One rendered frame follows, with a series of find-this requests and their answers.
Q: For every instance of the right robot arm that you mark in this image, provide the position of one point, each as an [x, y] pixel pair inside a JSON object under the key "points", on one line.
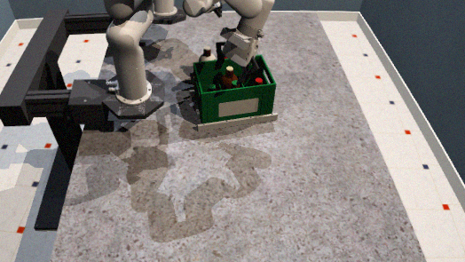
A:
{"points": [[132, 19]]}

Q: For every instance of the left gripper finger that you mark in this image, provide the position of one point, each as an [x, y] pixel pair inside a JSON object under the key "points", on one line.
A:
{"points": [[218, 11]]}

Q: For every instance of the brown bottle with red cap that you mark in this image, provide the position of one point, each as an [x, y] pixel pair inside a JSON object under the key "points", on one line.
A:
{"points": [[258, 81]]}

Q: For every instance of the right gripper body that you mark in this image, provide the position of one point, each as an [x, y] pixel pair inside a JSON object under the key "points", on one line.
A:
{"points": [[239, 56]]}

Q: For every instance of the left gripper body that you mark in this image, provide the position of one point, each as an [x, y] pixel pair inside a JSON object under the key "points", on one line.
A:
{"points": [[215, 6]]}

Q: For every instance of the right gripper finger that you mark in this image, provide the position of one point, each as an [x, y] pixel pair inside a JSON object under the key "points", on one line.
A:
{"points": [[220, 55], [244, 74]]}

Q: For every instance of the white bottle with brown cap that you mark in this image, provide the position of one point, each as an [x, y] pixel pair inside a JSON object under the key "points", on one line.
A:
{"points": [[207, 54]]}

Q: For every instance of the orange-brown bottle with green cap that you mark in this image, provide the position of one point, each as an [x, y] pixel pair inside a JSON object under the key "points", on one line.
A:
{"points": [[234, 85]]}

